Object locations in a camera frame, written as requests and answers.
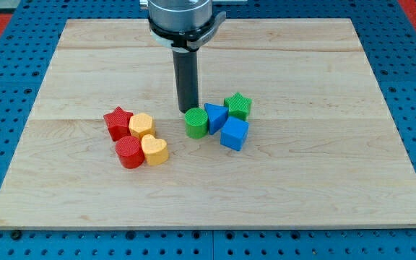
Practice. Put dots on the green star block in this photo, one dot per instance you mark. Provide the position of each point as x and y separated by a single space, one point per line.
238 106

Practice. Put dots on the red star block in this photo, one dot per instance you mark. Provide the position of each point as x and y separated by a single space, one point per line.
117 123

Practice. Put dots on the red cylinder block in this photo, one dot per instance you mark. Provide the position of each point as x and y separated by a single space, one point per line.
129 151

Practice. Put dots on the light wooden board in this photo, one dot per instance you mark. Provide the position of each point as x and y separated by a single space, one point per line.
322 151

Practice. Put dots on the blue triangle block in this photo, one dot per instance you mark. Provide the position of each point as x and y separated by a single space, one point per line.
217 116

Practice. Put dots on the yellow hexagon block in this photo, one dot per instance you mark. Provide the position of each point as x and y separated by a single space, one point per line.
141 124

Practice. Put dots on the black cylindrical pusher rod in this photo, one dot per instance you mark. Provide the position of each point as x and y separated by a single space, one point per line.
186 79

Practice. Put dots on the blue cube block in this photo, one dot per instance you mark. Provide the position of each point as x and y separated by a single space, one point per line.
234 133

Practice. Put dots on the yellow heart block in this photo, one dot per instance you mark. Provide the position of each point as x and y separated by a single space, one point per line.
155 150

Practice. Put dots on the green cylinder block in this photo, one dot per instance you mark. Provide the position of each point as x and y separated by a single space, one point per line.
196 123

